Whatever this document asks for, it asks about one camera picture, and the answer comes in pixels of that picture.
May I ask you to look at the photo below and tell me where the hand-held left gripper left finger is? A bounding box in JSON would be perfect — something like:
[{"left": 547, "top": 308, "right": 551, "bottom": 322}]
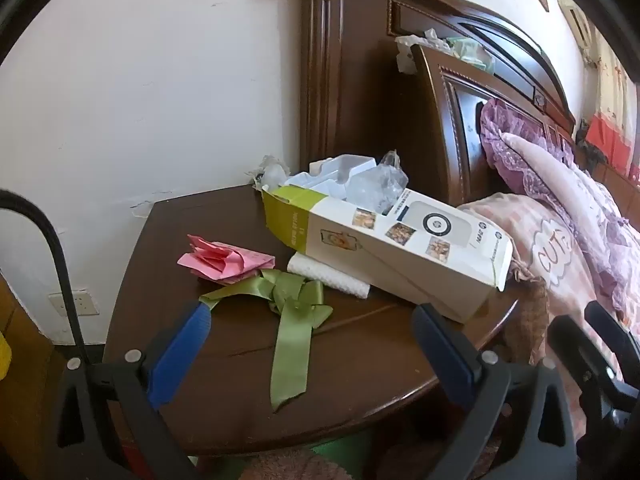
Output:
[{"left": 42, "top": 302, "right": 213, "bottom": 480}]

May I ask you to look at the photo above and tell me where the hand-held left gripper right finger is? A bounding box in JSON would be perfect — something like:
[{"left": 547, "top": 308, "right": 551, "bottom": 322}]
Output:
[{"left": 411, "top": 304, "right": 581, "bottom": 480}]

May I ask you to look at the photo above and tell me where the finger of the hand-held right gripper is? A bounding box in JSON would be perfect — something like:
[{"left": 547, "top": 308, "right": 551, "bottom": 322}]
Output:
[
  {"left": 585, "top": 301, "right": 640, "bottom": 361},
  {"left": 547, "top": 315, "right": 631, "bottom": 401}
]

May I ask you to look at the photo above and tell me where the green satin ribbon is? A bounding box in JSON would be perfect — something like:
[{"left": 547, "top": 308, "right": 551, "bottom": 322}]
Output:
[{"left": 199, "top": 268, "right": 335, "bottom": 412}]

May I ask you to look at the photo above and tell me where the white paper towel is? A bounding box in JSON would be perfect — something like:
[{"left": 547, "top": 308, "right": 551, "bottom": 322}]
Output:
[{"left": 286, "top": 251, "right": 372, "bottom": 298}]

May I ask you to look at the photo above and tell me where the clear plastic bag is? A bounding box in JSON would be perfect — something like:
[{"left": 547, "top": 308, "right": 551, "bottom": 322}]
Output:
[{"left": 345, "top": 149, "right": 411, "bottom": 213}]

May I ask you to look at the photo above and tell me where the white plastic tray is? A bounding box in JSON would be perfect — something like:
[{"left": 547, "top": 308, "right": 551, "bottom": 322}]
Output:
[{"left": 284, "top": 154, "right": 377, "bottom": 206}]

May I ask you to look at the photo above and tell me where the teal wet wipes pack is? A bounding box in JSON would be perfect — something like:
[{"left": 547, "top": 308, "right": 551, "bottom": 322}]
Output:
[{"left": 445, "top": 35, "right": 496, "bottom": 73}]

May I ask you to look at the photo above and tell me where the brown dotted bed cloth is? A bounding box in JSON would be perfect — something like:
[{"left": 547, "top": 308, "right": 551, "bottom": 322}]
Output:
[{"left": 502, "top": 260, "right": 551, "bottom": 366}]

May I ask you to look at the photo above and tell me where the dark wooden nightstand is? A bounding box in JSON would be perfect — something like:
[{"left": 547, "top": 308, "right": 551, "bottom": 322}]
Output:
[{"left": 102, "top": 182, "right": 521, "bottom": 456}]

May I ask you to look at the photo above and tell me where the pink folded paper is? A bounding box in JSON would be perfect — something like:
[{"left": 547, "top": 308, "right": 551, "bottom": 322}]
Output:
[{"left": 176, "top": 234, "right": 276, "bottom": 286}]

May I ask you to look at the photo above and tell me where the white cardboard box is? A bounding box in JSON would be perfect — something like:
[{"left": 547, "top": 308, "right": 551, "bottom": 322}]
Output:
[{"left": 261, "top": 184, "right": 515, "bottom": 323}]

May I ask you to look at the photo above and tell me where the orange wooden door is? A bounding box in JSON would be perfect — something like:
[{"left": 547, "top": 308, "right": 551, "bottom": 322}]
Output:
[{"left": 0, "top": 270, "right": 66, "bottom": 480}]

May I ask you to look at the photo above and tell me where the pale pink pillow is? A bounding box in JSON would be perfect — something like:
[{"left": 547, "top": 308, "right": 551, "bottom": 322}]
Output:
[{"left": 500, "top": 131, "right": 608, "bottom": 241}]

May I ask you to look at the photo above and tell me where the red cloth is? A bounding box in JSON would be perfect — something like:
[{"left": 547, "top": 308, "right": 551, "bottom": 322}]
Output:
[{"left": 586, "top": 115, "right": 640, "bottom": 183}]

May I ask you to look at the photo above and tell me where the low wooden headboard panel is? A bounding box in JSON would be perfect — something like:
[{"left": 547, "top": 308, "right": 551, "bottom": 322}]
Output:
[{"left": 411, "top": 44, "right": 506, "bottom": 208}]

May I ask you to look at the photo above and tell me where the purple lace pillow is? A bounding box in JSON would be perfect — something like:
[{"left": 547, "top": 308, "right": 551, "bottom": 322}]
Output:
[{"left": 479, "top": 97, "right": 631, "bottom": 311}]

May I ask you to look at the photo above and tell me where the pale yellow curtain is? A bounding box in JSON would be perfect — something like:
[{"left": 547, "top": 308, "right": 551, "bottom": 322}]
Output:
[{"left": 587, "top": 25, "right": 640, "bottom": 126}]

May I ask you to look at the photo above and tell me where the tall carved wooden headboard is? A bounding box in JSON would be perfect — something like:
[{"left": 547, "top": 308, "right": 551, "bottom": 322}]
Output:
[{"left": 282, "top": 0, "right": 578, "bottom": 206}]

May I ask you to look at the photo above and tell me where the white crumpled plastic bag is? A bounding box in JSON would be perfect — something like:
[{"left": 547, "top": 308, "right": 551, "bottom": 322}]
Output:
[{"left": 395, "top": 27, "right": 453, "bottom": 75}]

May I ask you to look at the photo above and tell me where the black braided cable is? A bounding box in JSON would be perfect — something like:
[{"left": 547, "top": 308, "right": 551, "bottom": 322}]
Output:
[{"left": 0, "top": 189, "right": 91, "bottom": 366}]

